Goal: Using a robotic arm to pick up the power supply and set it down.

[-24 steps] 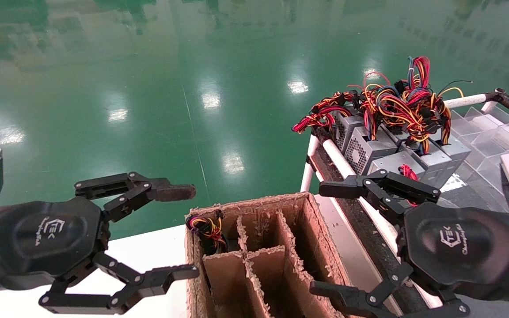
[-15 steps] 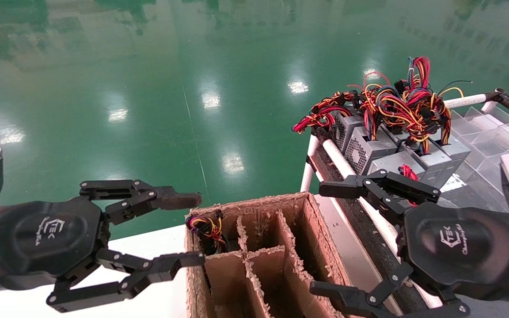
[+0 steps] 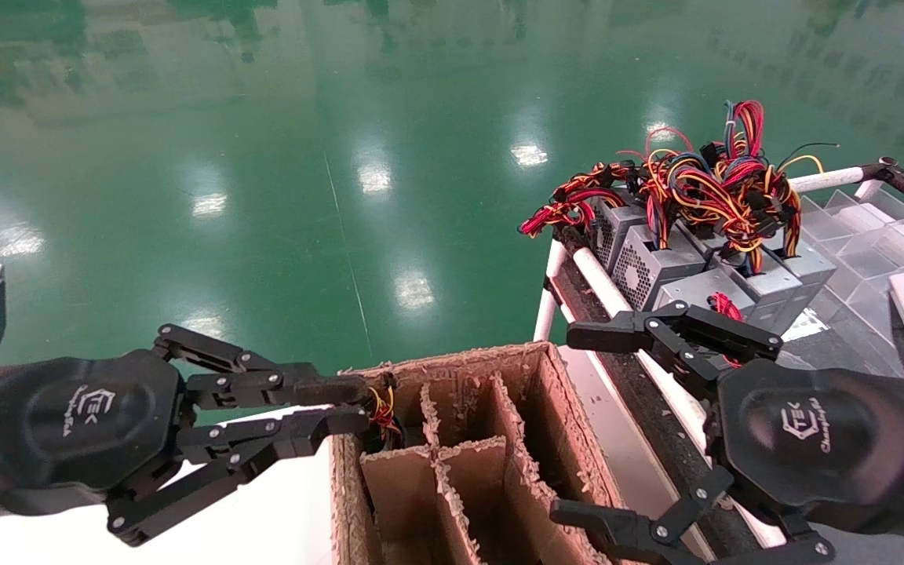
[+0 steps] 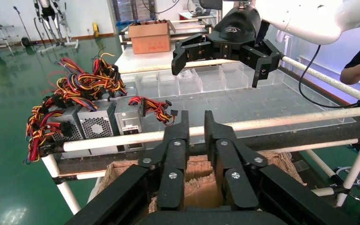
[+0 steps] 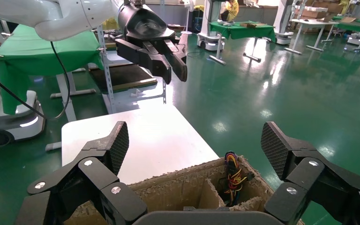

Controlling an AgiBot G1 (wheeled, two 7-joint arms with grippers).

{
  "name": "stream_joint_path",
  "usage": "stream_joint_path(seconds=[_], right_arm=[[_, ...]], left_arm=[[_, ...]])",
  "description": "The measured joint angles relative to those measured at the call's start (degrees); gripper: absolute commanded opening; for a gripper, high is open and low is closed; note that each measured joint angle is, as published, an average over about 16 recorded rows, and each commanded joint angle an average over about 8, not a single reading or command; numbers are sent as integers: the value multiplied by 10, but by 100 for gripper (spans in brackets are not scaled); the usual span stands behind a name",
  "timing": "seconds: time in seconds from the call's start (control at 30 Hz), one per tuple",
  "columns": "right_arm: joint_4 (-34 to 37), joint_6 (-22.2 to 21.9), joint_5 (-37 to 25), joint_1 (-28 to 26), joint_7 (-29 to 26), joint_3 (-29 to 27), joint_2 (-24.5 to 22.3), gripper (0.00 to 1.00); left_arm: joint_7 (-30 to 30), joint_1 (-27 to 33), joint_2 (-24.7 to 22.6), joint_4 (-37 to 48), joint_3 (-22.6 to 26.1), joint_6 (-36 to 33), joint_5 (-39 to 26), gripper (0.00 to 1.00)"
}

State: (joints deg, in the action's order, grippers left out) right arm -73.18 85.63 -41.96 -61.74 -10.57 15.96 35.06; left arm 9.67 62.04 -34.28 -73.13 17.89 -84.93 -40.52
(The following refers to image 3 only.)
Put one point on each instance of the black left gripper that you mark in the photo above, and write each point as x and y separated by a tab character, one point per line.
75	424

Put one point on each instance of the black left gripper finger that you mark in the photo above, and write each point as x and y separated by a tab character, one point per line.
326	390

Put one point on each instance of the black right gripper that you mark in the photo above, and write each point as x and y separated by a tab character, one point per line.
813	431

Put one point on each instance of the worn cardboard box with dividers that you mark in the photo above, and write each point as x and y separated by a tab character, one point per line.
530	471

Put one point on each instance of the grey power supply stack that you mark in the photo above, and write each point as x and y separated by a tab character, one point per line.
660	263

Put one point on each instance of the white printed label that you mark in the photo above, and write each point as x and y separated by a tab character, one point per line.
805	326

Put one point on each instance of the clear acrylic divider tray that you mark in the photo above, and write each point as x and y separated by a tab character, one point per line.
868	251

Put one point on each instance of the white pipe rack frame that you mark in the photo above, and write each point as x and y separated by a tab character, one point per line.
605	290

